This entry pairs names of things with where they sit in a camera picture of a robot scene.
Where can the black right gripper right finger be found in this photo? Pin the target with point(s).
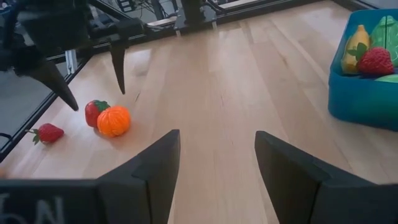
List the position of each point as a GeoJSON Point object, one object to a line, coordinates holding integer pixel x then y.
{"type": "Point", "coordinates": [311, 193]}

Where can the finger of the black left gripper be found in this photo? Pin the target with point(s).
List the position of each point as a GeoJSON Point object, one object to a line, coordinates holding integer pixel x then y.
{"type": "Point", "coordinates": [118, 65]}
{"type": "Point", "coordinates": [53, 81]}

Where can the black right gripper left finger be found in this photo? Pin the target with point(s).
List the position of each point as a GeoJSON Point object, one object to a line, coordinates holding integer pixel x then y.
{"type": "Point", "coordinates": [140, 186]}

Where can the red toy strawberry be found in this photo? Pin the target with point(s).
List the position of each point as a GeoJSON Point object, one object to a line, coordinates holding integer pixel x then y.
{"type": "Point", "coordinates": [49, 133]}
{"type": "Point", "coordinates": [376, 62]}

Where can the yellow toy banana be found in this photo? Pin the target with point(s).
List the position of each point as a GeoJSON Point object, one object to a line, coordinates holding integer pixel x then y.
{"type": "Point", "coordinates": [357, 37]}

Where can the green toy pea pod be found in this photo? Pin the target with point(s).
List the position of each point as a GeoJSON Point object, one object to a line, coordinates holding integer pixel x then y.
{"type": "Point", "coordinates": [385, 37]}

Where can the silver aluminium bar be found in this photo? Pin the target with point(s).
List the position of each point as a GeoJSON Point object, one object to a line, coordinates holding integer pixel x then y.
{"type": "Point", "coordinates": [71, 62]}

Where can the red plastic fruit green cap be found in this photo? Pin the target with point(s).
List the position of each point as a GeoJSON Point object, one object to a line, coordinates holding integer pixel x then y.
{"type": "Point", "coordinates": [91, 113]}

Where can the orange plastic toy tangerine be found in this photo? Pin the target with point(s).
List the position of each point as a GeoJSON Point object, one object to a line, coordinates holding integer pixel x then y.
{"type": "Point", "coordinates": [114, 122]}

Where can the blue plastic container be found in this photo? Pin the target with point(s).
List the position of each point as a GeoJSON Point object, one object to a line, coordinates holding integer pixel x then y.
{"type": "Point", "coordinates": [357, 102]}

